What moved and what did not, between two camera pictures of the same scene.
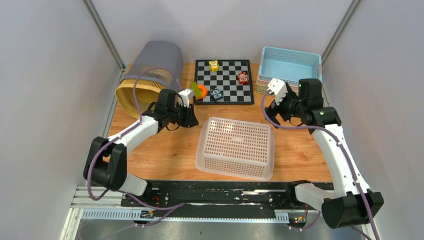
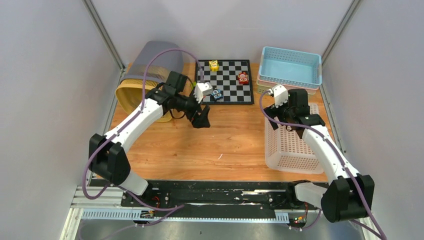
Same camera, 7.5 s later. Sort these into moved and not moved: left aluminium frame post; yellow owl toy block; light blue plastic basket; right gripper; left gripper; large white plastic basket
Moved: left gripper; large white plastic basket
Not moved: right gripper; light blue plastic basket; yellow owl toy block; left aluminium frame post
